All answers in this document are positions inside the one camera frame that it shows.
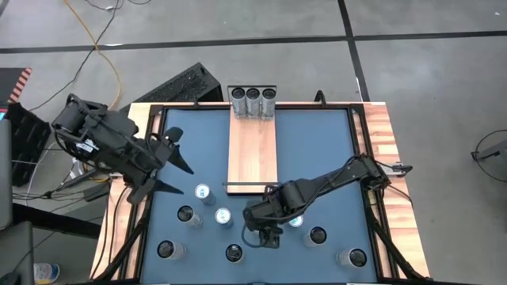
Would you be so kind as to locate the white Celsius can yellow band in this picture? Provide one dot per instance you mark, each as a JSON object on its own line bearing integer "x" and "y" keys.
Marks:
{"x": 234, "y": 253}

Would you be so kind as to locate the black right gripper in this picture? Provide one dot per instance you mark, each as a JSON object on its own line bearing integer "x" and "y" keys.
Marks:
{"x": 263, "y": 215}

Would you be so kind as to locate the black table frame rails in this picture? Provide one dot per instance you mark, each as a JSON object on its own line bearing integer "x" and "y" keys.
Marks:
{"x": 297, "y": 107}

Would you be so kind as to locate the wooden shelf black metal frame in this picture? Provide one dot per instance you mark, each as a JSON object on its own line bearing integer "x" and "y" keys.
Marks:
{"x": 253, "y": 158}

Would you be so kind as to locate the black floor beam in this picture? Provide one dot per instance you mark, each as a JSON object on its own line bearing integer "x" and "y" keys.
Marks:
{"x": 55, "y": 221}

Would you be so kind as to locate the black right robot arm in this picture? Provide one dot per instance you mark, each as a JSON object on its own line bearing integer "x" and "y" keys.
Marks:
{"x": 328, "y": 178}

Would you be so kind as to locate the white Celsius can black lid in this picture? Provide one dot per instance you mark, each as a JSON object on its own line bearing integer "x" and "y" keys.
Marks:
{"x": 317, "y": 235}
{"x": 357, "y": 257}

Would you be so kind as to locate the black diagonal support strut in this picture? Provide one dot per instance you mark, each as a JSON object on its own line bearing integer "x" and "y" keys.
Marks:
{"x": 120, "y": 248}
{"x": 394, "y": 253}

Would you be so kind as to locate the grey panel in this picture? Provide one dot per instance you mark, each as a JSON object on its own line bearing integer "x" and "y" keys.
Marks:
{"x": 4, "y": 174}

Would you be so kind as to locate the orange black striped board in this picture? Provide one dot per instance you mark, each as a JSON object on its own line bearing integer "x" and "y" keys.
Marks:
{"x": 12, "y": 83}

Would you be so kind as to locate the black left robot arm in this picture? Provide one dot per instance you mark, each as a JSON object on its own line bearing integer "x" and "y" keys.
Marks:
{"x": 99, "y": 134}

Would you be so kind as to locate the white Celsius Peach Vibe can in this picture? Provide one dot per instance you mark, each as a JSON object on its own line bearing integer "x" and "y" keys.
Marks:
{"x": 165, "y": 249}
{"x": 185, "y": 213}

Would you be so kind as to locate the white blue yellow container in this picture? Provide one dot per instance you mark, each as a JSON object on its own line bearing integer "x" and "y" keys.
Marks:
{"x": 45, "y": 273}

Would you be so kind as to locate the white Celsius Arctic Vibe can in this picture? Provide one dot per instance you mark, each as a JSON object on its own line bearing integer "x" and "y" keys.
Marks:
{"x": 252, "y": 93}
{"x": 269, "y": 93}
{"x": 238, "y": 93}

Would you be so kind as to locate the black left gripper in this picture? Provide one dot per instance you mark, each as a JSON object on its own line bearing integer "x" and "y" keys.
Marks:
{"x": 154, "y": 154}

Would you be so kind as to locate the black power adapter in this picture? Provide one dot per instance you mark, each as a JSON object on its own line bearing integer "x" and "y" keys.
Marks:
{"x": 95, "y": 192}

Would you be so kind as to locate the blue silver Red Bull can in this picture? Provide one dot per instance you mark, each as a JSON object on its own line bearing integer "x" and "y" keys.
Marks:
{"x": 297, "y": 222}
{"x": 223, "y": 216}
{"x": 202, "y": 191}

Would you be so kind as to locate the black plastic crate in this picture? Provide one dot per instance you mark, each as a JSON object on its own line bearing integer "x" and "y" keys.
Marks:
{"x": 27, "y": 142}

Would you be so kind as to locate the blue table mat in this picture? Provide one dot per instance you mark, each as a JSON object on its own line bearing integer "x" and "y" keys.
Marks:
{"x": 309, "y": 142}

